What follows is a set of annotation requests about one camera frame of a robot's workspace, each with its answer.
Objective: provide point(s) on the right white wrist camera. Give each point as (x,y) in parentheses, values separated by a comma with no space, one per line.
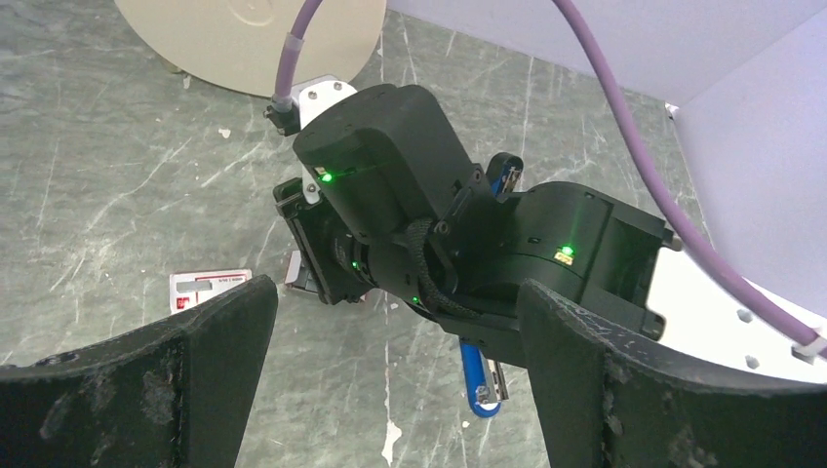
(312,98)

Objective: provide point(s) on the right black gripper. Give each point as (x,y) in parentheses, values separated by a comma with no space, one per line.
(334,235)

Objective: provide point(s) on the staple box tray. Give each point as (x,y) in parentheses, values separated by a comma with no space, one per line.
(299,277)

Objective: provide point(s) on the red white staple box sleeve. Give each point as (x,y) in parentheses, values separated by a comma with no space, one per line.
(189,289)

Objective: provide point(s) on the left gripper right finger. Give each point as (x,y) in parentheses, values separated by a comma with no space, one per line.
(609,397)

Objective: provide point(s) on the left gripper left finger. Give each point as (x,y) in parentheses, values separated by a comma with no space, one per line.
(174,393)

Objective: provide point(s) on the white cylindrical container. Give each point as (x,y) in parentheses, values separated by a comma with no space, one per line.
(237,44)

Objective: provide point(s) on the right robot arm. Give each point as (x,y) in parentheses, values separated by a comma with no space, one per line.
(389,200)

